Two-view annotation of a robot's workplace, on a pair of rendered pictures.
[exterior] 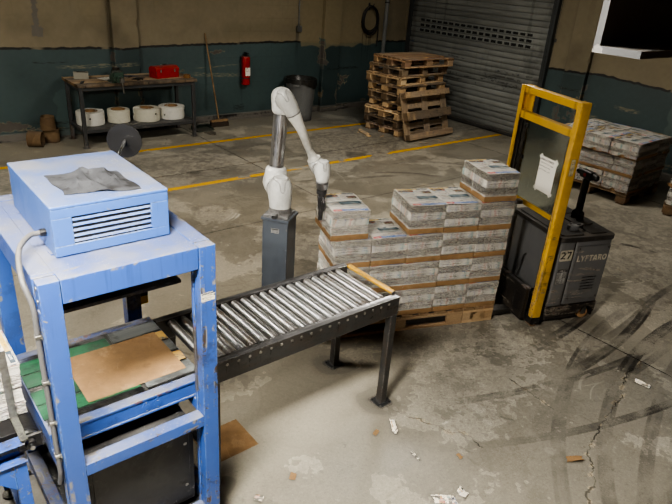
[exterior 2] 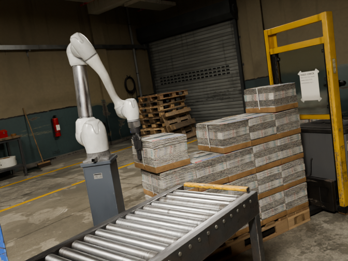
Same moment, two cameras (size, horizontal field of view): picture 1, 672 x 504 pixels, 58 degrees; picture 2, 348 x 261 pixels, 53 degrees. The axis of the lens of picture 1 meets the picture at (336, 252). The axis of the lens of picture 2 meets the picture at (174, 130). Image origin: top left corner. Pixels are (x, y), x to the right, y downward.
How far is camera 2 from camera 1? 195 cm
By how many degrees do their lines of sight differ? 20
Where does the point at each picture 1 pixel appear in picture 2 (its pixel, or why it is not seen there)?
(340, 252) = (168, 183)
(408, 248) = (228, 167)
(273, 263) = (104, 212)
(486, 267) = (293, 171)
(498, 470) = not seen: outside the picture
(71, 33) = not seen: outside the picture
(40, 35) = not seen: outside the picture
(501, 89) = (220, 101)
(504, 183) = (286, 92)
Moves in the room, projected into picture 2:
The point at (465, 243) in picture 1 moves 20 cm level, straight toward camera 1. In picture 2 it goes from (272, 152) to (277, 157)
